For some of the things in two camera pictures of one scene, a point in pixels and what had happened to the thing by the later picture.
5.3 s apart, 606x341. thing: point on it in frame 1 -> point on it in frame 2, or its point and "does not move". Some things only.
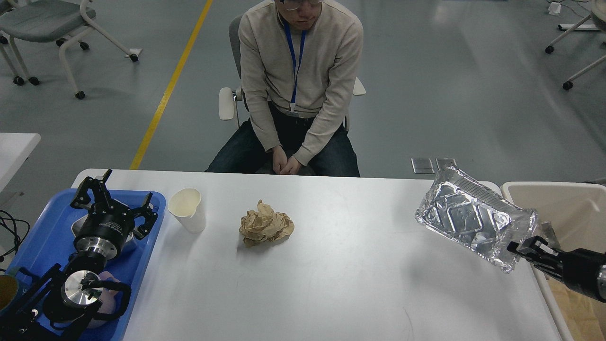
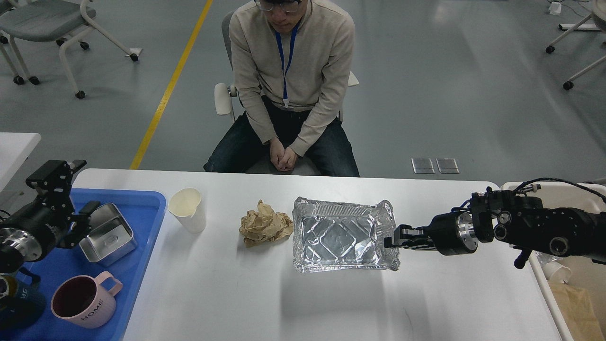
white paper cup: x=184 y=204 does not move
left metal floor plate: x=422 y=166 does not move
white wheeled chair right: x=598 y=14 does not move
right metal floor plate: x=445 y=163 does not move
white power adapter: x=554 y=8 does not move
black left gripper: x=105 y=229 -> x=40 y=228
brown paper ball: x=264 y=225 does not move
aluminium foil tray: x=476 y=215 -> x=328 y=236
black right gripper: x=581 y=269 -> x=453 y=233
